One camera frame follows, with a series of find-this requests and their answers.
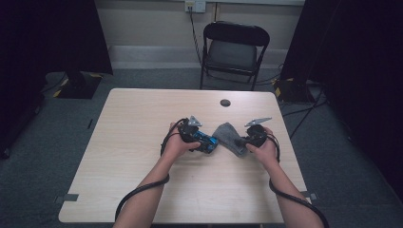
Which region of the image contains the black wall socket cable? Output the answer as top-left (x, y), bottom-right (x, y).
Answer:
top-left (188, 7), bottom-right (204, 66)

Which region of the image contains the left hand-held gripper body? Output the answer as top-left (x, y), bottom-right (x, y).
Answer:
top-left (178, 115), bottom-right (203, 143)

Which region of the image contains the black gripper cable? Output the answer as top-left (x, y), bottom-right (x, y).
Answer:
top-left (114, 117), bottom-right (189, 222)
top-left (265, 132), bottom-right (331, 228)

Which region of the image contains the white wall socket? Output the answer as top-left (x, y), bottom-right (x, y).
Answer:
top-left (184, 0), bottom-right (207, 13)

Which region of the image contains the black floor cable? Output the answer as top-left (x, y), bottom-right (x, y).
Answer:
top-left (280, 99), bottom-right (328, 118)
top-left (288, 86), bottom-right (326, 141)

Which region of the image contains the black stand base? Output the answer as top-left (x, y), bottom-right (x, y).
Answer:
top-left (56, 70), bottom-right (104, 100)
top-left (274, 77), bottom-right (317, 104)

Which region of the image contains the grey sock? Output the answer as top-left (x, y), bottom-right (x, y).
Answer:
top-left (211, 122), bottom-right (250, 159)

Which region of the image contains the person's right hand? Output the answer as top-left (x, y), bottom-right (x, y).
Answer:
top-left (246, 126), bottom-right (280, 169)

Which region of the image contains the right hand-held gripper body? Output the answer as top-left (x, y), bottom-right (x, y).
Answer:
top-left (244, 117), bottom-right (273, 148)

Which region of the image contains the person's left hand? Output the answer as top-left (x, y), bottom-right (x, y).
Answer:
top-left (161, 122), bottom-right (202, 163)

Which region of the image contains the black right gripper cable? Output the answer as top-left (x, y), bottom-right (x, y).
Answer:
top-left (265, 132), bottom-right (331, 228)

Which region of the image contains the black folding chair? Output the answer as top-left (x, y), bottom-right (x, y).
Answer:
top-left (199, 20), bottom-right (271, 92)

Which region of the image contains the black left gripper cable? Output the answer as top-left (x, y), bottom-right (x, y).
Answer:
top-left (114, 117), bottom-right (189, 222)

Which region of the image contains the black curtain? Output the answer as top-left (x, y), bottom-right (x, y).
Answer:
top-left (0, 0), bottom-right (114, 160)
top-left (279, 0), bottom-right (403, 200)

